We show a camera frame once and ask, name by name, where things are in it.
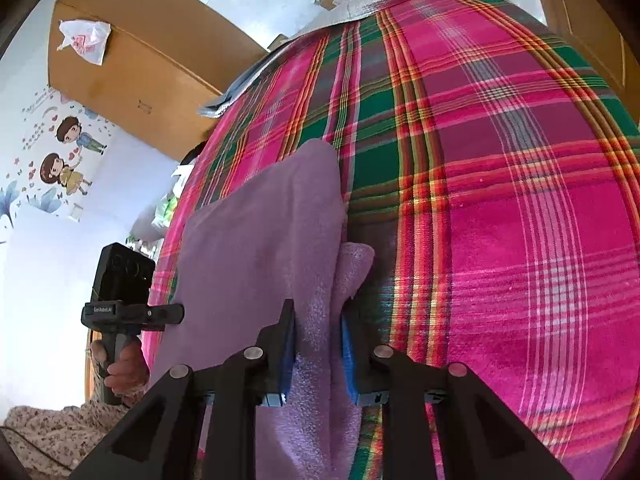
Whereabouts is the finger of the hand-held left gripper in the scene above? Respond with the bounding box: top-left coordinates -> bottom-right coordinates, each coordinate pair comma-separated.
145,304 -> 185,331

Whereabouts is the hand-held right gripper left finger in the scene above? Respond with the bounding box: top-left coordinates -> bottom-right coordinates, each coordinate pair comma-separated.
67,300 -> 296,480

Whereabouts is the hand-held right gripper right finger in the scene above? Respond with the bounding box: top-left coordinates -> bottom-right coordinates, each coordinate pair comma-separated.
341,310 -> 573,480

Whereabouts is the purple fleece garment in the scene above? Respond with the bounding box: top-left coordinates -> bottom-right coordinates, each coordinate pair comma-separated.
147,139 -> 376,480

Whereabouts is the person's left forearm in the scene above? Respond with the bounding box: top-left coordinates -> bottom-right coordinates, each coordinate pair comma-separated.
2,390 -> 151,480

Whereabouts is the person's left hand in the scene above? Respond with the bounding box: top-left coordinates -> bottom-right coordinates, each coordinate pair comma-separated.
91,337 -> 150,396

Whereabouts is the white carton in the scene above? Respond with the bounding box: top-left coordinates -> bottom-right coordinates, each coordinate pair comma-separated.
129,195 -> 176,243

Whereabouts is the plaid bed sheet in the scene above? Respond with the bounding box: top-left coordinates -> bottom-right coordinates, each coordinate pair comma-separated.
140,0 -> 640,480

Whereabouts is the white plastic bag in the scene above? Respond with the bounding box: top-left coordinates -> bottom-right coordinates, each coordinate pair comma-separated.
56,19 -> 112,66

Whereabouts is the panelled wooden wardrobe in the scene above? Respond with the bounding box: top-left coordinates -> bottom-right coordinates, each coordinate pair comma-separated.
525,0 -> 640,128

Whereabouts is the cartoon wall sticker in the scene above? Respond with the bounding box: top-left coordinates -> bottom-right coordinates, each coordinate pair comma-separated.
0,87 -> 108,246

